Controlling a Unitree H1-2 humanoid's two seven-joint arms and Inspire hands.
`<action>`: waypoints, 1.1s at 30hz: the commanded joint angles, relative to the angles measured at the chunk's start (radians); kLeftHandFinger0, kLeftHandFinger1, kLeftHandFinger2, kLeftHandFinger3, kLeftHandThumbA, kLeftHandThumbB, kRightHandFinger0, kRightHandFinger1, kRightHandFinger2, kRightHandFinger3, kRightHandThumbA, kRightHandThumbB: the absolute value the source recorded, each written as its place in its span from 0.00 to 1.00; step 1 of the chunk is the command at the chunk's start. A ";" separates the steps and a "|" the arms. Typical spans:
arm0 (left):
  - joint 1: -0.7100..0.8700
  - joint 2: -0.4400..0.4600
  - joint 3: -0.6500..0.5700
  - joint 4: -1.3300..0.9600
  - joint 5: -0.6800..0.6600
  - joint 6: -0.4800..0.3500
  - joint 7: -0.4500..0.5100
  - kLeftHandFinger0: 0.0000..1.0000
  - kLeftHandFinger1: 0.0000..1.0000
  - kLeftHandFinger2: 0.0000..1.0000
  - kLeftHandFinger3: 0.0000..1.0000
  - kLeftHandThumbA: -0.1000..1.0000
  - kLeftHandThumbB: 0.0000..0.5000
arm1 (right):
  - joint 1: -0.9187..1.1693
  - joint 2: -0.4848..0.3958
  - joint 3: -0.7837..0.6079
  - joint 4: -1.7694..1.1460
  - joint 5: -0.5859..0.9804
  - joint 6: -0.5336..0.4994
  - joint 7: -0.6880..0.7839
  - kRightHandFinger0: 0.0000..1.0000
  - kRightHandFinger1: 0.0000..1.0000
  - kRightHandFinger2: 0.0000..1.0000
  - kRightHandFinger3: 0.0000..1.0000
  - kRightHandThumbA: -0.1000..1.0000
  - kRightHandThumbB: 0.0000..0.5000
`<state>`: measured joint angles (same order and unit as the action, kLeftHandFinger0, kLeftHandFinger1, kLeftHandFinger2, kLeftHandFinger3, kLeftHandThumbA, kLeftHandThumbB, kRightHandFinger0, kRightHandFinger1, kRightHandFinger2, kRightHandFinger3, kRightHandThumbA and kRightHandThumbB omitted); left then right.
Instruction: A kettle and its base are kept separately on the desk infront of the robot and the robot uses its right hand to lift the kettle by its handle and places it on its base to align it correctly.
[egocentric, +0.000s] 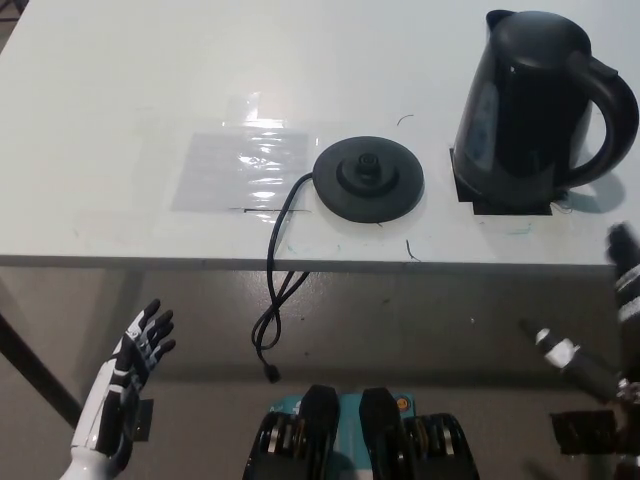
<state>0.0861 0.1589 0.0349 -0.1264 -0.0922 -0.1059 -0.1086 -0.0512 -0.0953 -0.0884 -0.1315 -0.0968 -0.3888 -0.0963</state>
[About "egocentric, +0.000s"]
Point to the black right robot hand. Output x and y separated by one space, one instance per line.
629 295

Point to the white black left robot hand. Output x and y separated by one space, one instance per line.
112 395

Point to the black electric kettle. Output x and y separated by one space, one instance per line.
520 100

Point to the round black kettle base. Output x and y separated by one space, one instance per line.
370 195

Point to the black floor tape square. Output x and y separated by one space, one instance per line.
144 420
582 432

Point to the black tape patch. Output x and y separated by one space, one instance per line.
505 209

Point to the clear laminated paper sheet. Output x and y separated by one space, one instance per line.
235 170

